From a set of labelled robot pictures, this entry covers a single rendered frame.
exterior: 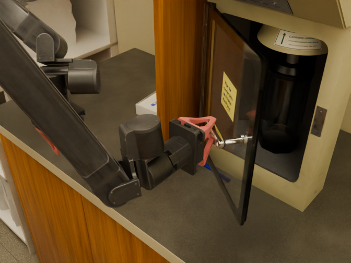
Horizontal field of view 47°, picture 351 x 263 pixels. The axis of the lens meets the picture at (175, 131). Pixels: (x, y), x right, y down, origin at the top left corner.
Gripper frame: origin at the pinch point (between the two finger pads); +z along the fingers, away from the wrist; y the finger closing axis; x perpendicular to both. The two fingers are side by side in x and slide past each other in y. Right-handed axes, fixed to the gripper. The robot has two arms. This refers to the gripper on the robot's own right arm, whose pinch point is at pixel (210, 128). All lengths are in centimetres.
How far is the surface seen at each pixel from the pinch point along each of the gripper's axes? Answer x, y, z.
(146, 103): 43, -22, 23
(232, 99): -1.9, 5.7, 4.1
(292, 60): -3.0, 6.7, 26.3
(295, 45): -6.2, 13.8, 19.0
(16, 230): 111, -112, -6
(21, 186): 78, -58, -10
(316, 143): -16.2, -5.1, 16.6
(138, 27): 84, -18, 60
